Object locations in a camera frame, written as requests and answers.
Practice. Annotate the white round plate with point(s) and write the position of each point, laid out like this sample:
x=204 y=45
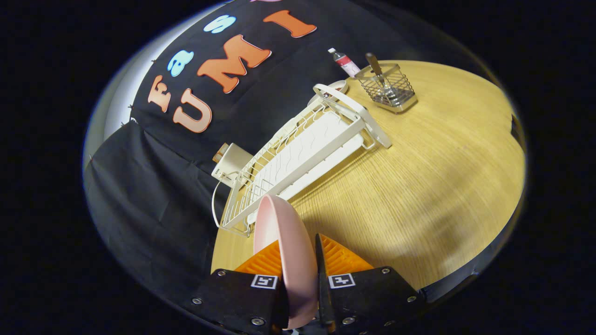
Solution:
x=342 y=84

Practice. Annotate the clear bottle with red label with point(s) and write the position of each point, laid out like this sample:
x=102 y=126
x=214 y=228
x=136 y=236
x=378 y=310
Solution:
x=345 y=63

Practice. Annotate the black backdrop cloth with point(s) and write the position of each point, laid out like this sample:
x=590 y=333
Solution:
x=139 y=195

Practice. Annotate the white toaster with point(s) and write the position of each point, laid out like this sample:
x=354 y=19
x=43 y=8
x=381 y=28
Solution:
x=235 y=160

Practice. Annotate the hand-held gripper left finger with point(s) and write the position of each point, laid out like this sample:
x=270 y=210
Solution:
x=233 y=298

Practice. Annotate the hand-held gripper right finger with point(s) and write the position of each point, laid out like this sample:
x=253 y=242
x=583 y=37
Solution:
x=322 y=298

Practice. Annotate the pink plate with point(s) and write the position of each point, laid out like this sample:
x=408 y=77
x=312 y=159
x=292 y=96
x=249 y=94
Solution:
x=288 y=242

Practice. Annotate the brown bread slice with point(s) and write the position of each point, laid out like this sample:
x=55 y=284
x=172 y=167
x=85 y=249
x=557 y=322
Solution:
x=220 y=153

